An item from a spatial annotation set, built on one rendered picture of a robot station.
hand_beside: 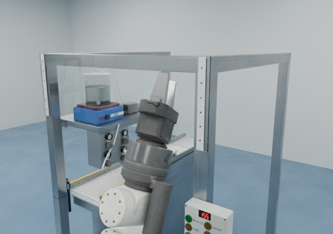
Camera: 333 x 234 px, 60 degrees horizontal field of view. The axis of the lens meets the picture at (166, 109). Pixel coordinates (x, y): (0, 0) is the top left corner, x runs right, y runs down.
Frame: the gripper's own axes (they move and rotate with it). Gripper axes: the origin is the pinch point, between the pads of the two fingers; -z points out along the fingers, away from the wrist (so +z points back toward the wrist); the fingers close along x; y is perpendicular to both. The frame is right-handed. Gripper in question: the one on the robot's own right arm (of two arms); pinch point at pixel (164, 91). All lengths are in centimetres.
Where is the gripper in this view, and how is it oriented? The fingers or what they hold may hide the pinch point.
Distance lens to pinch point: 57.9
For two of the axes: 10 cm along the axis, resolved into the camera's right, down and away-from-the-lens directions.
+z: -2.4, 9.6, -1.3
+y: -9.3, -1.9, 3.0
